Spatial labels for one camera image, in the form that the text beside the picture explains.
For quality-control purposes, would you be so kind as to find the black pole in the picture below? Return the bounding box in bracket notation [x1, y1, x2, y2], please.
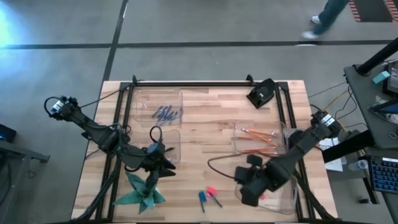
[355, 37, 398, 77]

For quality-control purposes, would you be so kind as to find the green artificial succulent plant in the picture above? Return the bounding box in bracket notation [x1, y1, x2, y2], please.
[111, 170, 167, 215]

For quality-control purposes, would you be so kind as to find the black hole punch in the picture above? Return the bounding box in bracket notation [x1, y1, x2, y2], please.
[246, 78, 277, 110]

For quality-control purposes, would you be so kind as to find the clear plastic bag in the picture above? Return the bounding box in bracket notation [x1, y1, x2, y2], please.
[374, 95, 398, 125]

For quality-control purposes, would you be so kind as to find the black aluminium table frame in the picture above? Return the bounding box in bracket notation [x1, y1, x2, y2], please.
[71, 73, 340, 224]

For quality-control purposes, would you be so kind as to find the clear plastic bottle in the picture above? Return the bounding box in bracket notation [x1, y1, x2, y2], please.
[348, 159, 370, 172]

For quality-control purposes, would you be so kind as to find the dark device with blue light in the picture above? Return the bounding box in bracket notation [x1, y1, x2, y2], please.
[0, 123, 17, 144]

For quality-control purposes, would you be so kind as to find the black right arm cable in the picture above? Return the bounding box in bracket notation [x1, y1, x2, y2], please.
[207, 151, 249, 181]

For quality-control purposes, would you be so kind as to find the black mat with striped edges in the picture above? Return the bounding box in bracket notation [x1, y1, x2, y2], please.
[347, 0, 398, 24]

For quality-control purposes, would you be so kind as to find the teal box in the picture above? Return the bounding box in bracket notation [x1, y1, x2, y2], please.
[372, 70, 391, 85]

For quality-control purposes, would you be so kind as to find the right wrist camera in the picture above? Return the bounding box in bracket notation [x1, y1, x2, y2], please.
[234, 166, 250, 185]

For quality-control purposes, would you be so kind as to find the dark tablet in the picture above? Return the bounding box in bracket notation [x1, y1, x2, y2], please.
[369, 98, 398, 115]

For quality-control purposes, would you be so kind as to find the person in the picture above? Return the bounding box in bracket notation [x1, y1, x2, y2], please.
[300, 0, 351, 40]

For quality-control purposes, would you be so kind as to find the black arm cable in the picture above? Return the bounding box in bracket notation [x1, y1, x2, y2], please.
[207, 151, 249, 181]
[149, 124, 164, 144]

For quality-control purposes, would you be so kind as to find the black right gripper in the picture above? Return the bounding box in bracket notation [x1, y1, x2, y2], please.
[240, 154, 275, 208]

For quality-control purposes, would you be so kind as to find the black keyboard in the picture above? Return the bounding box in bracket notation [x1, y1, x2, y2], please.
[368, 155, 398, 194]

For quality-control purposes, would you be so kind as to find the grey metal side table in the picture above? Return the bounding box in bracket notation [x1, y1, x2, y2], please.
[0, 138, 51, 224]

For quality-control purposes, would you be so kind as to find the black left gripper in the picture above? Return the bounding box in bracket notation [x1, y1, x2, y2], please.
[136, 152, 177, 192]

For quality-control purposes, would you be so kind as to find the black desk beam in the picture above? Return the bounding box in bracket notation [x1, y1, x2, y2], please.
[322, 129, 376, 164]

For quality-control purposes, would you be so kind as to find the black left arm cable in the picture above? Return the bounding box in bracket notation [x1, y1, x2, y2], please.
[149, 124, 164, 144]

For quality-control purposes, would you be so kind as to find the dark screen device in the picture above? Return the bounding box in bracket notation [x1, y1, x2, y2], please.
[382, 60, 398, 98]

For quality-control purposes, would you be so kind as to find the white paper sheet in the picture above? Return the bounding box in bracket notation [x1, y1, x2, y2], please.
[318, 136, 348, 172]

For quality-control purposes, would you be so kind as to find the grey desk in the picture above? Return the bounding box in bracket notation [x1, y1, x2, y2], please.
[343, 58, 398, 150]

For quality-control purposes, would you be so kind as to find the clear plastic bin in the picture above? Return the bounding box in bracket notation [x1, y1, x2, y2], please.
[234, 175, 299, 215]
[126, 129, 182, 166]
[233, 119, 287, 156]
[132, 88, 184, 127]

